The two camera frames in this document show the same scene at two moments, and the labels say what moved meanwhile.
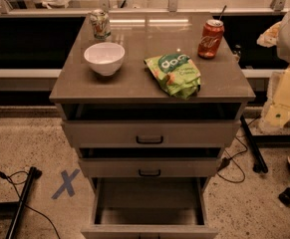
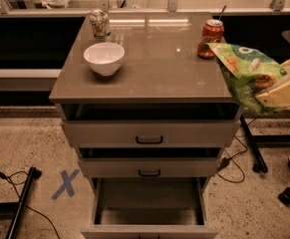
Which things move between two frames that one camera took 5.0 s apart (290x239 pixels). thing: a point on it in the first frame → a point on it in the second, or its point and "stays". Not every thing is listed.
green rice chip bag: (176, 74) → (247, 72)
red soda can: (210, 39) stays
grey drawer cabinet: (149, 117) stays
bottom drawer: (149, 208) stays
